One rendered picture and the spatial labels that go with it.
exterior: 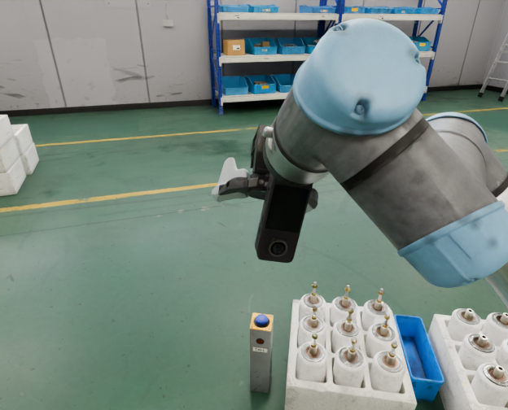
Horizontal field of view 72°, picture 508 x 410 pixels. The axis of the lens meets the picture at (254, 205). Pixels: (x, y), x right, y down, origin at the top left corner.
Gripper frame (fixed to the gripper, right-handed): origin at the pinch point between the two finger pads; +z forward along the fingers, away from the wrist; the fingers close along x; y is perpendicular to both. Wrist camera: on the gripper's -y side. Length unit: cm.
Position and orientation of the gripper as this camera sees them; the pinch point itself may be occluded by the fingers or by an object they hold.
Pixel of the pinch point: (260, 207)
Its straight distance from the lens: 54.5
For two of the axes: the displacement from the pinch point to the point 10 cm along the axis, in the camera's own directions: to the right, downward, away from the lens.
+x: -9.8, -1.4, -1.5
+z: -1.8, 2.0, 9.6
